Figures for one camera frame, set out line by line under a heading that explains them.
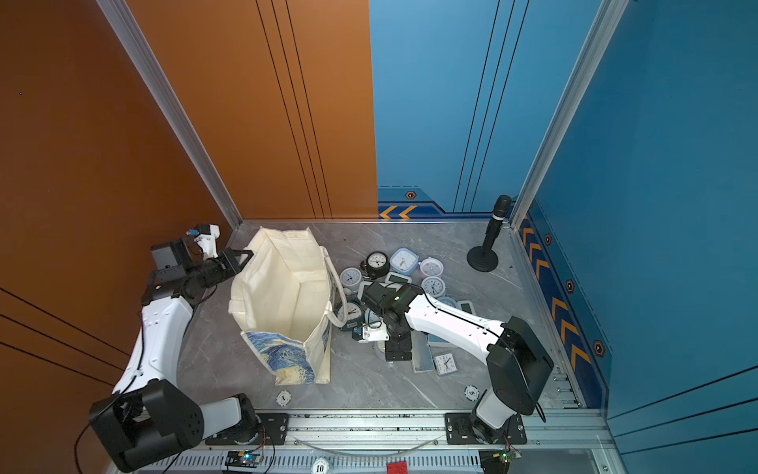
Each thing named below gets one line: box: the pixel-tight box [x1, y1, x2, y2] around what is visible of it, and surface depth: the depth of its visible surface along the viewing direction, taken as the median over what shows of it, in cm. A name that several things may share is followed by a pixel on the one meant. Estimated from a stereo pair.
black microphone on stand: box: [466, 194, 513, 273], surface depth 95 cm
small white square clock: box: [433, 352, 458, 376], surface depth 84 cm
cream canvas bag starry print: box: [228, 227, 349, 387], surface depth 83 cm
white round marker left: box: [275, 390, 293, 407], surface depth 80 cm
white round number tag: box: [311, 459, 329, 474], surface depth 65 cm
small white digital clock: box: [384, 271, 413, 284], surface depth 102 cm
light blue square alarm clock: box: [389, 246, 420, 277], surface depth 105 cm
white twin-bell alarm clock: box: [339, 266, 363, 297], surface depth 99 cm
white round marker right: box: [463, 384, 480, 402], surface depth 81 cm
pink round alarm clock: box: [419, 256, 445, 277], surface depth 105 cm
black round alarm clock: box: [360, 250, 391, 280], surface depth 104 cm
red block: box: [386, 461, 410, 474], surface depth 69 cm
